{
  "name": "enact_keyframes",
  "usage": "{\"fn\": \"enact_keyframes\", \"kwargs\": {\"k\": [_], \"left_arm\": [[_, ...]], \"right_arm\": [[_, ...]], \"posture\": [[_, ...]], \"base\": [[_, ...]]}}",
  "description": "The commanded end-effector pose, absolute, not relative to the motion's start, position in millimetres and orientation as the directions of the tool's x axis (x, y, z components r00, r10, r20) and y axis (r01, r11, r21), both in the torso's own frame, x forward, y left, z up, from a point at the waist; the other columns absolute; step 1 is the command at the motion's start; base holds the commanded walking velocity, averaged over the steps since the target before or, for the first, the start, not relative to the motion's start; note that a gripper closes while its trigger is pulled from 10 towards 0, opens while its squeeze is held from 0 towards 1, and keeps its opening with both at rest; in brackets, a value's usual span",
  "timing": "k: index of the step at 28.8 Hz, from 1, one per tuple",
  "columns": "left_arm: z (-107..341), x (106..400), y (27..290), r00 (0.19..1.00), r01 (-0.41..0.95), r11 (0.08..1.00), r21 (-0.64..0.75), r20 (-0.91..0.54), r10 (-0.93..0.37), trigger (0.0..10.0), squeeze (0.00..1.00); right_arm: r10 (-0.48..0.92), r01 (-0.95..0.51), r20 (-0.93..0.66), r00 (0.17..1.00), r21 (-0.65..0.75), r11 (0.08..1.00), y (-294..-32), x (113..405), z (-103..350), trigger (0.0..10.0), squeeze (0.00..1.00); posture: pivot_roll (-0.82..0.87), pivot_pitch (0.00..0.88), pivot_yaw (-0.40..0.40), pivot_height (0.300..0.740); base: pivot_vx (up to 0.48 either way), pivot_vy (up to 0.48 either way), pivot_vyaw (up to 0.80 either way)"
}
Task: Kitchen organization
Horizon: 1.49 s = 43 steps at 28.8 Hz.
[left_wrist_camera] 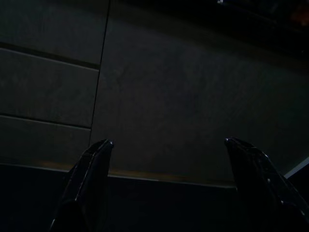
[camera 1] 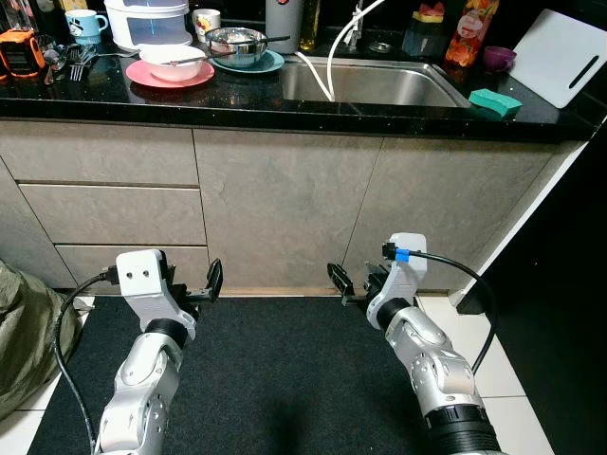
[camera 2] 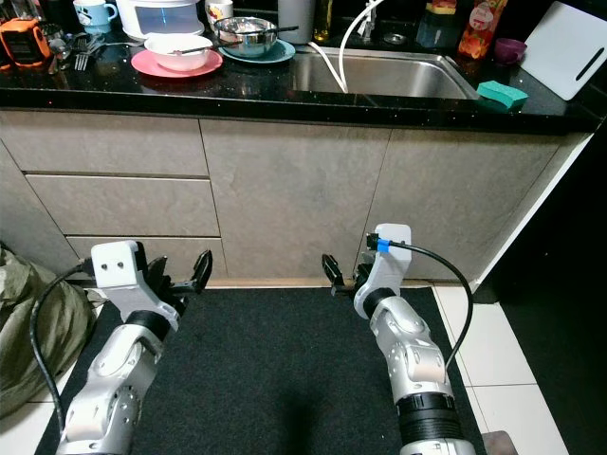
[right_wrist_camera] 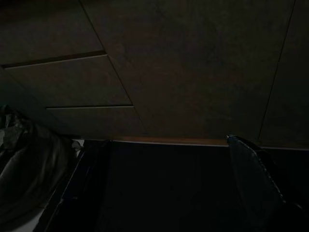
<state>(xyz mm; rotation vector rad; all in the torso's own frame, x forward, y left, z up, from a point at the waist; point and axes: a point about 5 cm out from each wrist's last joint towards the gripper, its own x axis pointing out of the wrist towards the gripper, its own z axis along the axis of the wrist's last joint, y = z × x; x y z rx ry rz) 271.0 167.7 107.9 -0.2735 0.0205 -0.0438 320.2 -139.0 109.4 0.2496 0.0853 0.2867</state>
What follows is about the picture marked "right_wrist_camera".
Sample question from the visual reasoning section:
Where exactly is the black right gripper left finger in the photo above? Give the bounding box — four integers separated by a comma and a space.
38, 139, 112, 232

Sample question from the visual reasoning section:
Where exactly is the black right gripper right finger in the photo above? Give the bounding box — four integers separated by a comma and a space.
226, 134, 288, 232

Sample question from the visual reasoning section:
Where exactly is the brown cabinet door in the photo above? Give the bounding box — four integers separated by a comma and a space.
81, 0, 296, 146
259, 0, 309, 148

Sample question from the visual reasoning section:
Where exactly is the brown cabinet drawer front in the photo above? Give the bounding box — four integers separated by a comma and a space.
0, 0, 105, 66

